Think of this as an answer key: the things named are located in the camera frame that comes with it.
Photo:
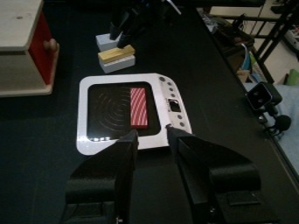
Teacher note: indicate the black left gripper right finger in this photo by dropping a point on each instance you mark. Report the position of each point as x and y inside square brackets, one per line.
[218, 180]

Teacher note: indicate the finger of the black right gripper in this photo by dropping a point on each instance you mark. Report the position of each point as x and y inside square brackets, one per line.
[116, 27]
[132, 30]

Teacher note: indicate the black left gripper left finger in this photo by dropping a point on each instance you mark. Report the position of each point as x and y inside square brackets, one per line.
[98, 180]

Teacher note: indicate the yellow wooden egg block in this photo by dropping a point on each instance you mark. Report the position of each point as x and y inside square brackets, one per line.
[116, 54]

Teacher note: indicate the white rice block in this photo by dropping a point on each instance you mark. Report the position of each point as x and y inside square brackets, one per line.
[104, 42]
[119, 64]

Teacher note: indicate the red striped bacon block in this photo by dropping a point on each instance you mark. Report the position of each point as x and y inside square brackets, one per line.
[138, 108]

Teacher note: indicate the red drawer with wooden knob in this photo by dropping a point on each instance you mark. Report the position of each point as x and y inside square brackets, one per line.
[40, 52]

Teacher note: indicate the white kitchen scale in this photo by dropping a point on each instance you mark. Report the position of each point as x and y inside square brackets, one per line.
[171, 93]

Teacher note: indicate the wooden toy cabinet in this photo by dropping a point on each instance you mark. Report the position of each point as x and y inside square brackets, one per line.
[15, 52]

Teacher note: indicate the light blue cloth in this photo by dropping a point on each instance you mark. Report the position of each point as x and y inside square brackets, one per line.
[290, 110]

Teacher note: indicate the black webcam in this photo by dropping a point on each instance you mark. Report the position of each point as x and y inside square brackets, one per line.
[263, 96]

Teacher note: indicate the cardboard box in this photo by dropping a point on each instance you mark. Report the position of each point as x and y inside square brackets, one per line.
[243, 76]

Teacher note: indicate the green box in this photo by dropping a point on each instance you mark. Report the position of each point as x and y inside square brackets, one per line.
[294, 77]

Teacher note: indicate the black metal frame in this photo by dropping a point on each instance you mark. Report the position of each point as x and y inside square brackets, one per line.
[272, 38]

